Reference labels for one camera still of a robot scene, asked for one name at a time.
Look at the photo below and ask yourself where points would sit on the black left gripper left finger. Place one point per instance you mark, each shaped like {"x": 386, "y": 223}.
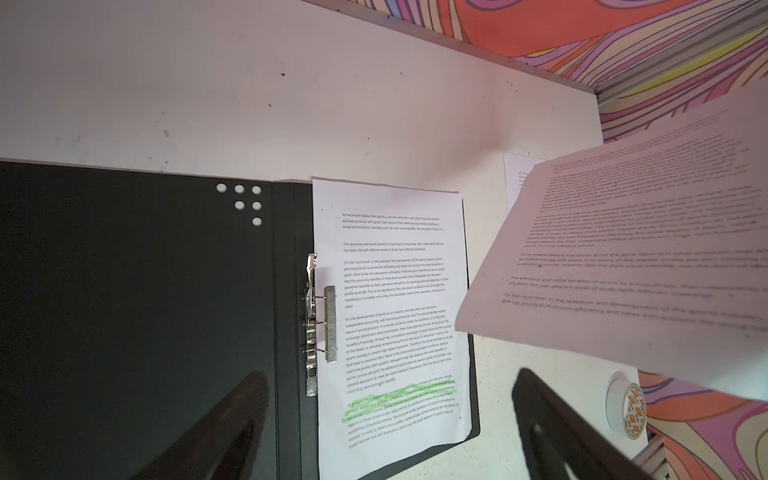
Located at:
{"x": 224, "y": 443}

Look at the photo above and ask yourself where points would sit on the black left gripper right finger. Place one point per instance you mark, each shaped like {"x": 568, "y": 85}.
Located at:
{"x": 557, "y": 442}

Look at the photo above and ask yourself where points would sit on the printed paper sheet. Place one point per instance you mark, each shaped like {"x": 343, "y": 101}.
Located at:
{"x": 401, "y": 380}
{"x": 516, "y": 169}
{"x": 649, "y": 251}

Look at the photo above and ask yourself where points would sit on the metal folder clip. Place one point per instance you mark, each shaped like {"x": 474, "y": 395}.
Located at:
{"x": 315, "y": 324}

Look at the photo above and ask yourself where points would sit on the clear tape roll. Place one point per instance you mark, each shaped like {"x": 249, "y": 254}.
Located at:
{"x": 625, "y": 405}

